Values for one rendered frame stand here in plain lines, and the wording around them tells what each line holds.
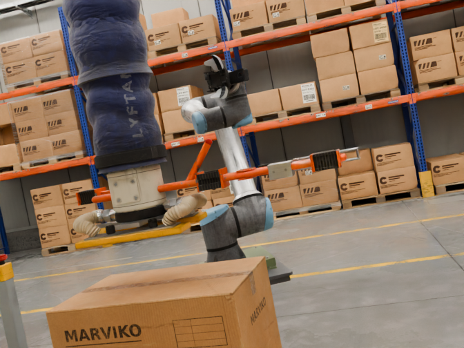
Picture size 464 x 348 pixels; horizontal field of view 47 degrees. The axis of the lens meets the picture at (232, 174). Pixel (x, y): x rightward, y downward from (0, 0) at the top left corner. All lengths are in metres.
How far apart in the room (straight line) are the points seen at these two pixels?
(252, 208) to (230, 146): 0.33
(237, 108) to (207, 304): 0.90
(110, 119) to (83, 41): 0.24
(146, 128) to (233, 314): 0.61
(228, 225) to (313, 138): 7.67
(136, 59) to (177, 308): 0.75
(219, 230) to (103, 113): 0.99
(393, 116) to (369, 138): 0.56
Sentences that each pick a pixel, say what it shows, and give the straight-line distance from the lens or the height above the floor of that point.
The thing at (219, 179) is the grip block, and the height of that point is 1.24.
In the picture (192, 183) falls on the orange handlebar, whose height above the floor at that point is 1.24.
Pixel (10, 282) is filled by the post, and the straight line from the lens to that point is 2.64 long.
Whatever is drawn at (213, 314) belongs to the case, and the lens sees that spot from 1.51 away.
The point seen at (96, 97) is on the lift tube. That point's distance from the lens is 1.66.
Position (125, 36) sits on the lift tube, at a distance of 1.67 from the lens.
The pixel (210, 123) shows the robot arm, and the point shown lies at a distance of 2.12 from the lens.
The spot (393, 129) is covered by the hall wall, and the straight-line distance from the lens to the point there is 10.08.
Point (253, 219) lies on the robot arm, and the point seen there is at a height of 0.98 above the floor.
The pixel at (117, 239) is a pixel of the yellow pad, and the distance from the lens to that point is 1.63.
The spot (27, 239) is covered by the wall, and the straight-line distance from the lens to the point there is 11.90.
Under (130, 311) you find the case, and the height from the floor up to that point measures 0.92.
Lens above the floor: 1.33
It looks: 3 degrees down
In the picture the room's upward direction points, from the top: 11 degrees counter-clockwise
